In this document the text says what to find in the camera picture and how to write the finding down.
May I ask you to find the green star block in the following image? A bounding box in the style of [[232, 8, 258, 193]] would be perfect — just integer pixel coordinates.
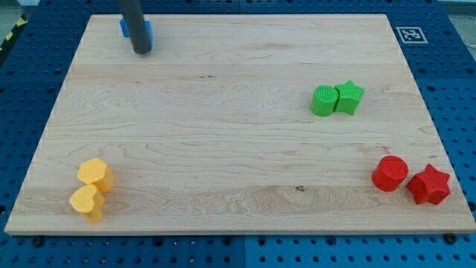
[[334, 80, 364, 115]]

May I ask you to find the red star block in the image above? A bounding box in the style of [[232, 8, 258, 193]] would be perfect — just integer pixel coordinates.
[[405, 164, 451, 205]]

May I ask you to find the light wooden board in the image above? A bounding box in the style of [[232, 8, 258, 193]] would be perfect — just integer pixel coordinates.
[[5, 14, 475, 236]]

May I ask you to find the green cylinder block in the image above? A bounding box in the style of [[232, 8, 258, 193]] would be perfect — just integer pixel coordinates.
[[310, 85, 338, 117]]

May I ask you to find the yellow hexagon block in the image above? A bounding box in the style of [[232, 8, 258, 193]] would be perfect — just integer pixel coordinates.
[[77, 158, 115, 192]]

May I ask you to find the blue block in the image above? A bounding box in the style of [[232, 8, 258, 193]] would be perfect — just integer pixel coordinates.
[[119, 19, 154, 45]]

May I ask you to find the red cylinder block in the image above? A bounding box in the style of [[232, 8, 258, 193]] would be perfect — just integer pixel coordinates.
[[371, 155, 409, 191]]

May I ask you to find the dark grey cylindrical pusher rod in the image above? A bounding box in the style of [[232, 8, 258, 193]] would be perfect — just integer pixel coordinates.
[[118, 0, 152, 54]]

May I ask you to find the yellow heart block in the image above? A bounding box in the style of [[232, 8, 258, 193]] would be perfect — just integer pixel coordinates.
[[69, 185, 105, 223]]

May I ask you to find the white fiducial marker tag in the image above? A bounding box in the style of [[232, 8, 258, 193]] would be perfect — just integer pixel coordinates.
[[396, 26, 428, 44]]

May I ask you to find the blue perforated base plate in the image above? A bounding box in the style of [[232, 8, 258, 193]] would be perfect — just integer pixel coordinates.
[[1, 1, 475, 267]]

